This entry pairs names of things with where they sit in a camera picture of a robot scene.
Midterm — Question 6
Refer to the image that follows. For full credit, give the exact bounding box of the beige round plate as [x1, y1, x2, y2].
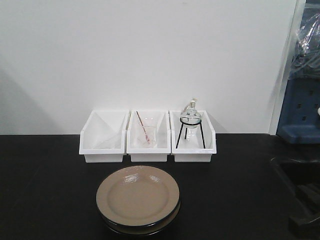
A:
[96, 165, 180, 226]
[98, 200, 181, 236]

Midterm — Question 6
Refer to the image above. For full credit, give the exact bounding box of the glass beaker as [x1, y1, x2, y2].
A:
[139, 117, 157, 148]

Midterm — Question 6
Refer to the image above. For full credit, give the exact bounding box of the middle white plastic bin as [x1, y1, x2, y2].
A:
[126, 110, 171, 163]

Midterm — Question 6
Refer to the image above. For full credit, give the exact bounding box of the white plastic bin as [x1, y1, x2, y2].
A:
[79, 110, 130, 164]
[169, 110, 217, 163]
[126, 110, 171, 163]

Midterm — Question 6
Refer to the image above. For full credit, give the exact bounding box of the red glass stirring rod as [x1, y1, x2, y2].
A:
[135, 110, 151, 144]

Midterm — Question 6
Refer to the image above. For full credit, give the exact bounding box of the glass alcohol lamp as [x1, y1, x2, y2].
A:
[180, 98, 202, 139]

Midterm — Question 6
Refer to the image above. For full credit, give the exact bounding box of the right white plastic bin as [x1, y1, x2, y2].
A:
[169, 110, 217, 163]

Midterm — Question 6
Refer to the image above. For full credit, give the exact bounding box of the left white plastic bin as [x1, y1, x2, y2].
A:
[79, 110, 130, 164]

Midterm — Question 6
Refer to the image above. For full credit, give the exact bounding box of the grey blue drying pegboard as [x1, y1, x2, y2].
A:
[276, 0, 320, 144]

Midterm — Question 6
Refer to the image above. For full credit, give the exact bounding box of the black lab sink basin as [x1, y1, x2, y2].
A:
[270, 157, 320, 205]

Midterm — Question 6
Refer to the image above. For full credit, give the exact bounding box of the plastic bag of pegs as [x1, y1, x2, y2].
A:
[290, 13, 320, 79]

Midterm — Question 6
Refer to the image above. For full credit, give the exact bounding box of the black gripper at edge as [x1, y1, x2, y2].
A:
[288, 183, 320, 238]

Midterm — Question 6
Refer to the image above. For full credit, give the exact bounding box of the black wire tripod stand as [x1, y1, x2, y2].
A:
[175, 117, 206, 149]

